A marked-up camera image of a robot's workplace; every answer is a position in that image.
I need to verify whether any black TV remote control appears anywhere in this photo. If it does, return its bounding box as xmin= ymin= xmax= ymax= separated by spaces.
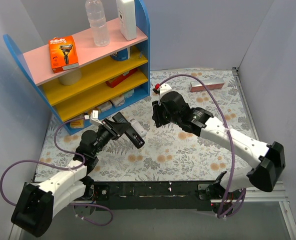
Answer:
xmin=112 ymin=112 xmax=145 ymax=149

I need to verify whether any white remote control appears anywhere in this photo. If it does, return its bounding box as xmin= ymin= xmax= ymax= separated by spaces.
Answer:
xmin=129 ymin=117 xmax=147 ymax=138

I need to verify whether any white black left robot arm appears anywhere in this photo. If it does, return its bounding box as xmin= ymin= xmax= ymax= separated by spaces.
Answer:
xmin=11 ymin=119 xmax=130 ymax=237

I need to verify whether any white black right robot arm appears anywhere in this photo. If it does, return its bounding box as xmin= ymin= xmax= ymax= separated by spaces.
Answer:
xmin=152 ymin=91 xmax=285 ymax=199

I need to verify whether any white orange soap pack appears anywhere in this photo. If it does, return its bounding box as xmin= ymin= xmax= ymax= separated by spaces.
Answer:
xmin=110 ymin=94 xmax=125 ymax=108

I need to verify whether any yellow pack on shelf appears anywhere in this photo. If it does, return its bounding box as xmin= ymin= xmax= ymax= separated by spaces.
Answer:
xmin=70 ymin=114 xmax=85 ymax=129

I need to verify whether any teal soap pack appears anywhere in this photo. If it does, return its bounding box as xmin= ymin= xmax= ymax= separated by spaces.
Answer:
xmin=123 ymin=88 xmax=135 ymax=99

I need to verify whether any red silver long box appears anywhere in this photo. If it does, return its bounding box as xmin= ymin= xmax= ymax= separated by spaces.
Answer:
xmin=189 ymin=78 xmax=225 ymax=92

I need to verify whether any red flat box on shelf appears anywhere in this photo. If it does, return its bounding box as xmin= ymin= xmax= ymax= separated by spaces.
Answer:
xmin=105 ymin=68 xmax=138 ymax=88

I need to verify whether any blue shelf unit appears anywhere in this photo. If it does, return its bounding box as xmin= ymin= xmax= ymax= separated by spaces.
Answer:
xmin=3 ymin=0 xmax=150 ymax=123

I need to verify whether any blue white cylindrical can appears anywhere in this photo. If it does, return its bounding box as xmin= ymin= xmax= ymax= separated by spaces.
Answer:
xmin=110 ymin=47 xmax=131 ymax=62

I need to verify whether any beige cylindrical container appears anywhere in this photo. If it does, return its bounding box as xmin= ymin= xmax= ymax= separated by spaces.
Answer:
xmin=58 ymin=68 xmax=82 ymax=86

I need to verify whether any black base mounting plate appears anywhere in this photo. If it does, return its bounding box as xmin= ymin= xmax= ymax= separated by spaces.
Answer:
xmin=78 ymin=176 xmax=225 ymax=211

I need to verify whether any orange razor box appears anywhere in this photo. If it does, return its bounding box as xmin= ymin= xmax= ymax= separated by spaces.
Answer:
xmin=48 ymin=35 xmax=79 ymax=74

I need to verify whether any white plastic bottle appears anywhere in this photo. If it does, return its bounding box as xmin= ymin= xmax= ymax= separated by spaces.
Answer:
xmin=116 ymin=0 xmax=137 ymax=41

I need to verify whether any clear plastic water bottle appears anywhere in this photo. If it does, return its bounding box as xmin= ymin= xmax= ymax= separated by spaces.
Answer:
xmin=85 ymin=0 xmax=110 ymax=47

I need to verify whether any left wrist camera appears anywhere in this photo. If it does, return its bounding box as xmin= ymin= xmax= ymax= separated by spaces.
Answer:
xmin=84 ymin=110 xmax=103 ymax=126

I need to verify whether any aluminium table edge rail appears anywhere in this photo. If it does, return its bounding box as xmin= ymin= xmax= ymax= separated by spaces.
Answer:
xmin=231 ymin=67 xmax=259 ymax=140

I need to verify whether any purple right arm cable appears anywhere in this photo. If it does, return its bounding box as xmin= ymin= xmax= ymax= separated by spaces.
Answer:
xmin=156 ymin=74 xmax=246 ymax=220

